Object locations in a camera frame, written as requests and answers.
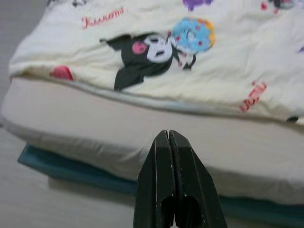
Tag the beige sheeted mattress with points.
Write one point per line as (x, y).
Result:
(95, 123)

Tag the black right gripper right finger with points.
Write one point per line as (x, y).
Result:
(197, 185)

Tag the cream cartoon print quilt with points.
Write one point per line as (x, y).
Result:
(213, 71)

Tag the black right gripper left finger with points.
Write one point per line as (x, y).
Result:
(154, 180)

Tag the teal upholstered bed frame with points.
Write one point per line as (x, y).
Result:
(71, 166)

